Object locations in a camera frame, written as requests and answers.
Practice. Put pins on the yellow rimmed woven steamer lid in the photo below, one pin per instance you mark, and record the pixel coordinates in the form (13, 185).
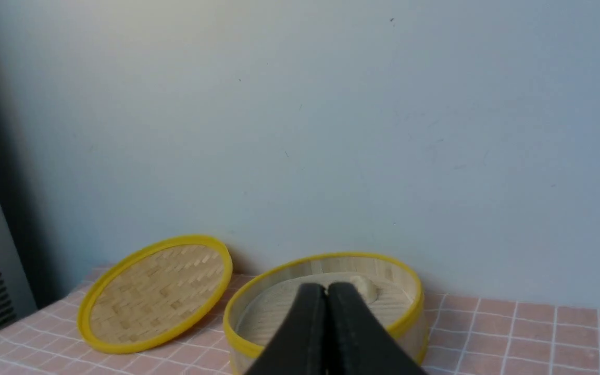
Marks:
(155, 295)

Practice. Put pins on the white dumpling in steamer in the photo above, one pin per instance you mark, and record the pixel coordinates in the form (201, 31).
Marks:
(366, 287)

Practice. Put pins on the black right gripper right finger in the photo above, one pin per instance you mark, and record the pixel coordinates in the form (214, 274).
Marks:
(358, 343)

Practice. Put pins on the white steamer liner cloth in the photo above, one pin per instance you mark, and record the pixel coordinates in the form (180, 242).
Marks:
(264, 315)

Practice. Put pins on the pink checkered tablecloth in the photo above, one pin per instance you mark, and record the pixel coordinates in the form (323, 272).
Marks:
(468, 335)

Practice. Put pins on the yellow rimmed bamboo steamer basket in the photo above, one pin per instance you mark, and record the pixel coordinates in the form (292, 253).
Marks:
(410, 330)

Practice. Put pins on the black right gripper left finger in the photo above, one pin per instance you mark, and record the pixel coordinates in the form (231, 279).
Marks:
(297, 347)

